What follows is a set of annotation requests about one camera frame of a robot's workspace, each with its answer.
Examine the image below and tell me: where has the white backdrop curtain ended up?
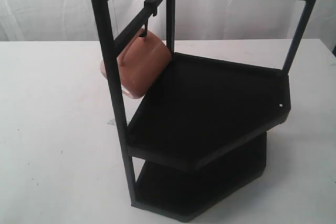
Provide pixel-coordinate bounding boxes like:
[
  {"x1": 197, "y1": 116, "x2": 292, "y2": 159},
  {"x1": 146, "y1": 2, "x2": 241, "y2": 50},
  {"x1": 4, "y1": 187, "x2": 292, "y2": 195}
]
[{"x1": 0, "y1": 0, "x2": 336, "y2": 43}]

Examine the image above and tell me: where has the clear tape piece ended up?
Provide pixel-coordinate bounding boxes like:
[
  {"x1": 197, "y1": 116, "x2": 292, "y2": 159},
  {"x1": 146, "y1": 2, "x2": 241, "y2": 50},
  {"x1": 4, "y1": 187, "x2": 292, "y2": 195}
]
[{"x1": 107, "y1": 119, "x2": 116, "y2": 125}]

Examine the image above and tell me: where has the pink ceramic mug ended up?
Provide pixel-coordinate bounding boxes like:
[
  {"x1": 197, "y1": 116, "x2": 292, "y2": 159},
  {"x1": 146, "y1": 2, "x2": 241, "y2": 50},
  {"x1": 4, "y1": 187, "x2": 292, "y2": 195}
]
[{"x1": 100, "y1": 27, "x2": 173, "y2": 101}]

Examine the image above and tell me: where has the black metal hook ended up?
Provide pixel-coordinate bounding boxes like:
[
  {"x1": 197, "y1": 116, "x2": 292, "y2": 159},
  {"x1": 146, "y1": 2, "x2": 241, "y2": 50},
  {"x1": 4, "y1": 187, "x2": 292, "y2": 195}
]
[{"x1": 139, "y1": 0, "x2": 158, "y2": 38}]

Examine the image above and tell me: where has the black two-tier corner rack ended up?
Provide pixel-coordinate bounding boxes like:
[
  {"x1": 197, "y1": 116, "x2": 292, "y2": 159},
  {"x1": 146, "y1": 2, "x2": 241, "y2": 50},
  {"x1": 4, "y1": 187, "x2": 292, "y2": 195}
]
[{"x1": 91, "y1": 0, "x2": 316, "y2": 222}]

